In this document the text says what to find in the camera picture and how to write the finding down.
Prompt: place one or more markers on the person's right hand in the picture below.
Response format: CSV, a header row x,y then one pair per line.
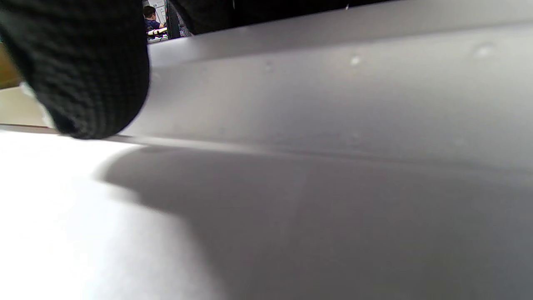
x,y
83,62

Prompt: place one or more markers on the cardboard sliding pencil box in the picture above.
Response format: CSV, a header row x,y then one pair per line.
x,y
333,96

